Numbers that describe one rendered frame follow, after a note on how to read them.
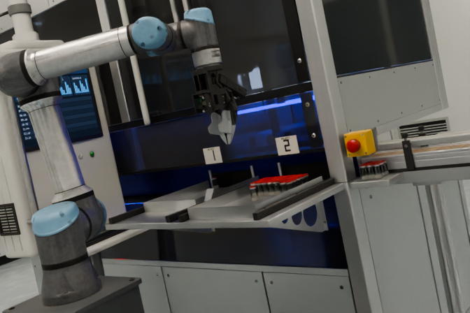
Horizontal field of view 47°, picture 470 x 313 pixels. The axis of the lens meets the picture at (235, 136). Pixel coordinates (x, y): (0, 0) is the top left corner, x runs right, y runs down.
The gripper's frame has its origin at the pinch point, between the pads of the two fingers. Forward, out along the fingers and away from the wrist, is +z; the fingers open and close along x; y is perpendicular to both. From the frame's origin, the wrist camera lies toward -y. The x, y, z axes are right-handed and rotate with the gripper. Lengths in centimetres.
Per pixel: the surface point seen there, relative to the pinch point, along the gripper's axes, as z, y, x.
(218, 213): 20.0, 1.9, -7.9
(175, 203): 19.1, -9.6, -37.7
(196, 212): 19.3, 1.8, -16.4
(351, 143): 9.3, -32.1, 18.3
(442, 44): -30, -496, -106
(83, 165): 2, -13, -90
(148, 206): 19, -10, -51
